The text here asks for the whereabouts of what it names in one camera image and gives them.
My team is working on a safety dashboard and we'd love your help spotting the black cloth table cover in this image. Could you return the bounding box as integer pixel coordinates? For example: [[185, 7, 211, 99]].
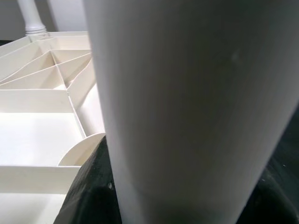
[[0, 38, 299, 187]]

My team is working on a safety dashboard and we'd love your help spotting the white plastic table top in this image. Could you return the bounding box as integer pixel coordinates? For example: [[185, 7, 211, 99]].
[[0, 30, 108, 224]]

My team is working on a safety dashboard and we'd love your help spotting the white plastic table leg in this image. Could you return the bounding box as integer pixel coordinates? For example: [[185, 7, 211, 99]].
[[83, 0, 299, 224], [17, 0, 47, 37]]

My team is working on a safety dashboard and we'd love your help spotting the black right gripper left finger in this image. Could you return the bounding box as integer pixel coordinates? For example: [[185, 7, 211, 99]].
[[55, 134, 122, 224]]

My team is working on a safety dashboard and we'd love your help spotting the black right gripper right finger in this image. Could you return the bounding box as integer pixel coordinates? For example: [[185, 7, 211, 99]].
[[240, 172, 299, 224]]

